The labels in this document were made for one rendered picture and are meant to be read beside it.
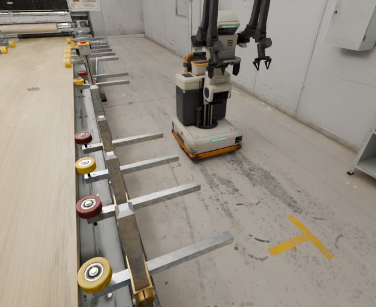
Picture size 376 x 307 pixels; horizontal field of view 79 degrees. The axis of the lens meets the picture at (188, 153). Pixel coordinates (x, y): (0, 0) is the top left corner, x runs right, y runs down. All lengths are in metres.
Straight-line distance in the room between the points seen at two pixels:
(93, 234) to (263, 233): 1.25
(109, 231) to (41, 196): 0.33
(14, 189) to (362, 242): 2.15
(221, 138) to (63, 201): 1.81
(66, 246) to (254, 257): 1.31
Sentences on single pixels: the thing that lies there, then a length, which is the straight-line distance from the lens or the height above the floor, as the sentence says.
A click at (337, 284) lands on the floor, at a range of 1.89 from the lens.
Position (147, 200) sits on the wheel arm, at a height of 0.85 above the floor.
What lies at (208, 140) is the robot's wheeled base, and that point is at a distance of 2.36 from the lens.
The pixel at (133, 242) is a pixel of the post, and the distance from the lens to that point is 0.54.
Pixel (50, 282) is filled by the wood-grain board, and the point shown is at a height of 0.90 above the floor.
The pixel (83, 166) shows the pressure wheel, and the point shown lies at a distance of 1.03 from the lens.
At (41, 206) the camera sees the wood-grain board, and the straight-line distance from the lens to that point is 0.92.
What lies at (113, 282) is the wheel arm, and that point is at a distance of 0.74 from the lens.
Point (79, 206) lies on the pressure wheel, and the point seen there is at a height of 0.91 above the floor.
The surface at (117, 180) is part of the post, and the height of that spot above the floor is 1.02.
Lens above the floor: 1.48
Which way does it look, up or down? 35 degrees down
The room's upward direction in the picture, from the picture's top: straight up
